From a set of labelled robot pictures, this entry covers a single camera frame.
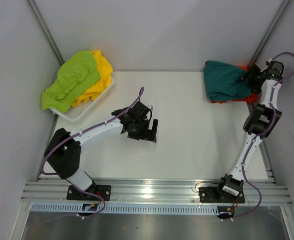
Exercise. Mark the aluminium frame post right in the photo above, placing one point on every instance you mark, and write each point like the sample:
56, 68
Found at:
275, 21

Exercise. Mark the aluminium frame post left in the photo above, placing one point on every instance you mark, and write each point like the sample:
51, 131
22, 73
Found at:
44, 29

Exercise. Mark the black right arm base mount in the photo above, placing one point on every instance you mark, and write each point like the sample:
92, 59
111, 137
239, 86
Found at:
228, 190

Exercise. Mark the white perforated plastic basket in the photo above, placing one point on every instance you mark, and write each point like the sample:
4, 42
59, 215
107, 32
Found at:
76, 113

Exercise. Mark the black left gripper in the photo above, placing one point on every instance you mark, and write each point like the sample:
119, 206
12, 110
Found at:
149, 134

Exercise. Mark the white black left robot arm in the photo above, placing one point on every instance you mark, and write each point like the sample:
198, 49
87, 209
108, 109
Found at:
65, 148

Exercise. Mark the yellow shorts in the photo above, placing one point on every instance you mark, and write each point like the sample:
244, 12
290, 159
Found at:
105, 69

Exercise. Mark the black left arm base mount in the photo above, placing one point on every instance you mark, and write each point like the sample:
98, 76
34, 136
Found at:
103, 191

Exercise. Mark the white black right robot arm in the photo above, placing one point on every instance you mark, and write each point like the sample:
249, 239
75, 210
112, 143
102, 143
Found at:
257, 126

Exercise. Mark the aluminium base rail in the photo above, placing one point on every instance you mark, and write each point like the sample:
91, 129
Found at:
153, 192

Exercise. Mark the teal shorts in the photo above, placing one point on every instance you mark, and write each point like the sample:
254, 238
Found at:
224, 80

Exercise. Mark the white slotted cable duct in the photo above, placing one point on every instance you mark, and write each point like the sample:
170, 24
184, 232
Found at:
210, 210

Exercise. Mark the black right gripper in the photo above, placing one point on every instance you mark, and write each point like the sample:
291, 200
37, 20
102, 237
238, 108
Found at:
254, 71

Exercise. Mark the orange shorts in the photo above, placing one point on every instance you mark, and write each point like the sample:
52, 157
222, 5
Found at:
249, 98

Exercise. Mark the lime green shorts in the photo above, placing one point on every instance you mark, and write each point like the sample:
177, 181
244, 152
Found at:
74, 77

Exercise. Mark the aluminium frame post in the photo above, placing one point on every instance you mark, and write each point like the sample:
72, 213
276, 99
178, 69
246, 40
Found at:
44, 29
275, 21

